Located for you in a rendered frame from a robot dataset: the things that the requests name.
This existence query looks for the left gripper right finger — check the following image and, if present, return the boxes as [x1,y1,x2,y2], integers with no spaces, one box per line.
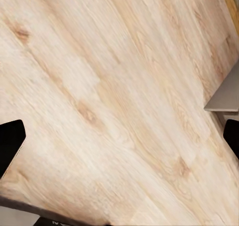
[223,119,239,159]

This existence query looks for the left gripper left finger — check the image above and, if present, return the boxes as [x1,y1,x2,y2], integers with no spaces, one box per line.
[0,119,26,179]

